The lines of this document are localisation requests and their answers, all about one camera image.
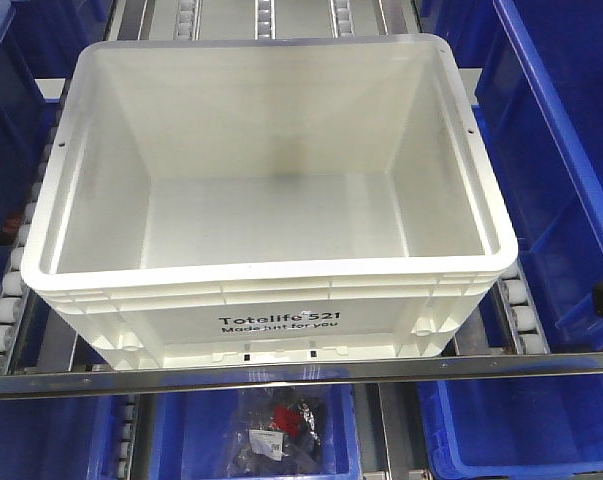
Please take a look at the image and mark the roller tracks behind tote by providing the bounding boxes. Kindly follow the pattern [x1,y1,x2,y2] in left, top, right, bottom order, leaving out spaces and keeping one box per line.
[104,0,422,42]

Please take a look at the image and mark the white plastic Totelife tote box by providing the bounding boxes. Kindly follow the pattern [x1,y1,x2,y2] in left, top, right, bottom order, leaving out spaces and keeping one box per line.
[21,34,518,370]

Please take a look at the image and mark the clear bag of parts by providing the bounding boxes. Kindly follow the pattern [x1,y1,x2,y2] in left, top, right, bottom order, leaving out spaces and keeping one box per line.
[226,386,328,477]

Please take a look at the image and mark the blue bin lower left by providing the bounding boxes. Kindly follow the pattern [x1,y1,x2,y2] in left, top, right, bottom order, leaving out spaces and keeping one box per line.
[0,396,126,479]

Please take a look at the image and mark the blue plastic bin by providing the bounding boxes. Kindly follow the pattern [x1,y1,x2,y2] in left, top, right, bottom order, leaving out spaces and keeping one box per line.
[417,1,603,351]

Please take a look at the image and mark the white roller track left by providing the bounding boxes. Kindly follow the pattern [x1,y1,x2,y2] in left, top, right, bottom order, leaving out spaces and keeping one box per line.
[0,80,70,376]

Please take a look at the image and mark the steel shelf front bar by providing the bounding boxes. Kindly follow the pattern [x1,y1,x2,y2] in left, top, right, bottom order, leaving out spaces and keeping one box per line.
[0,352,603,400]

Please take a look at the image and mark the white roller track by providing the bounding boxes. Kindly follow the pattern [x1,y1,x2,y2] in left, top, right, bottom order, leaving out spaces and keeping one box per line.
[495,260,551,355]
[0,80,70,376]

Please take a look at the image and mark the blue bin far left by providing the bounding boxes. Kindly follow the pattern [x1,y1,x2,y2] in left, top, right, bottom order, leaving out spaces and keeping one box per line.
[0,1,112,283]

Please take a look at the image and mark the white roller track right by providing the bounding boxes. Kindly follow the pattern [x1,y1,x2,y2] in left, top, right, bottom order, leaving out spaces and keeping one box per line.
[495,260,551,355]

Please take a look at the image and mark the blue bin lower middle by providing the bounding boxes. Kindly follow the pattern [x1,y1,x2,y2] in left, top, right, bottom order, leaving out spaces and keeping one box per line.
[149,385,363,479]

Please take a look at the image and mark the blue bin lower right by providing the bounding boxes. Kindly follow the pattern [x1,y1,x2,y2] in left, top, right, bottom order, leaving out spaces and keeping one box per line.
[415,372,603,480]

